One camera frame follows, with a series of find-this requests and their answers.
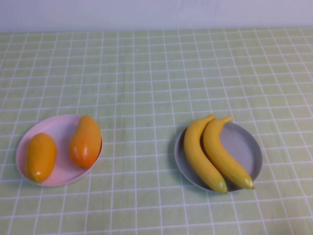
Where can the yellow plastic banana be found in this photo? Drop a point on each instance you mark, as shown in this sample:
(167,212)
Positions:
(225,156)
(195,151)

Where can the orange mango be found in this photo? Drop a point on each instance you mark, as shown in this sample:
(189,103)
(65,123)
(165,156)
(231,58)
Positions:
(85,144)

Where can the yellow mango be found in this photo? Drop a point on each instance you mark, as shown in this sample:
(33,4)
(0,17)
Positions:
(40,156)

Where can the grey-blue round plate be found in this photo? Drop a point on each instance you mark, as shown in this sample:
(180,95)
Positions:
(244,147)

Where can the pink round plate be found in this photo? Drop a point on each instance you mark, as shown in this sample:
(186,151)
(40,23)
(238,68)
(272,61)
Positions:
(62,147)

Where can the green checked tablecloth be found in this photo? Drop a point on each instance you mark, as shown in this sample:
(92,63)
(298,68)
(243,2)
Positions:
(146,73)

